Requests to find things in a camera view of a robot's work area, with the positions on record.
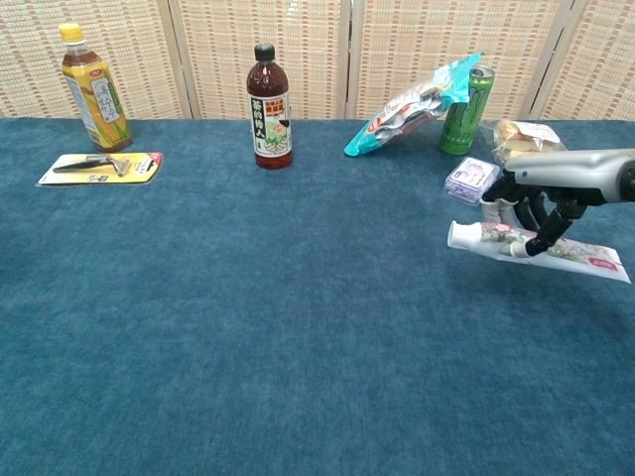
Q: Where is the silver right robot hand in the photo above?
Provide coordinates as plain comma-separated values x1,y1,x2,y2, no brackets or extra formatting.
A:
480,147,635,259

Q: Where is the floral white toothpaste tube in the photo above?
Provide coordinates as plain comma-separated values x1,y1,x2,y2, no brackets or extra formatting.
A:
473,221,632,285

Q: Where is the dark red tea bottle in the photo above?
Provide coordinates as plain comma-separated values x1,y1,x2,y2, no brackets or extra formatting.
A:
246,43,294,171

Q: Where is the yellow-capped tea bottle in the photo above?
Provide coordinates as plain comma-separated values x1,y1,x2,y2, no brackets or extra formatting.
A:
58,22,134,154

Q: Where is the bread in clear wrapper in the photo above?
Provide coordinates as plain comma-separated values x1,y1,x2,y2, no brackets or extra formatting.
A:
490,118,569,165

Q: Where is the clear purple floss box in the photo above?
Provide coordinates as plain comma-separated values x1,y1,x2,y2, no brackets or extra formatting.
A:
444,156,501,207

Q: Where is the woven bamboo screen panel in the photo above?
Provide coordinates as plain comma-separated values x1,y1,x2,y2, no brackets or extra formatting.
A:
168,0,351,120
349,0,576,121
528,0,635,121
0,0,192,120

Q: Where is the green energy drink can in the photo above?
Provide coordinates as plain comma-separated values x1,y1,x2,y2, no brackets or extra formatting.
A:
438,65,496,157

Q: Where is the teal snack bag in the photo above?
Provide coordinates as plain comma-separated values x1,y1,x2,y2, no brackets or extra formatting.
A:
343,52,485,159

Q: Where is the blue tablecloth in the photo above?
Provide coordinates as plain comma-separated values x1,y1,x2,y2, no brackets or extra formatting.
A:
0,117,635,476

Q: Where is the razor in yellow blister pack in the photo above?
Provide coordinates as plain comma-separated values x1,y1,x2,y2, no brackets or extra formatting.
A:
34,151,165,188

